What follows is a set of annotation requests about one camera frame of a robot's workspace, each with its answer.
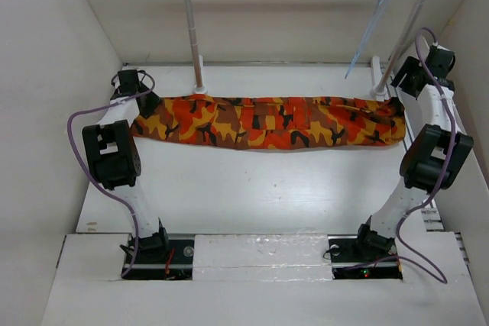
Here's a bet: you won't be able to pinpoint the orange camouflage trousers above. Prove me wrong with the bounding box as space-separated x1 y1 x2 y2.
131 94 406 150

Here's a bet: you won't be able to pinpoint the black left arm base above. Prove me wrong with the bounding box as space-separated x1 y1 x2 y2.
120 237 195 281

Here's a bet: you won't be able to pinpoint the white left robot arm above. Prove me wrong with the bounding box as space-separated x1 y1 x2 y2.
82 69 170 263

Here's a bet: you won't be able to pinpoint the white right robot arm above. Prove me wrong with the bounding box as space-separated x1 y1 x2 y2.
353 42 474 260

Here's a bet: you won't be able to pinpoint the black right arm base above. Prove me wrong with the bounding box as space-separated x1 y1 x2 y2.
322 235 403 280

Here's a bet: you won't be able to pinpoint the aluminium side rail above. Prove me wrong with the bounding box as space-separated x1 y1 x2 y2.
387 73 423 149

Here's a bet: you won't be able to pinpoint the blue wire hanger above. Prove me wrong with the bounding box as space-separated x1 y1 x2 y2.
345 0 390 79

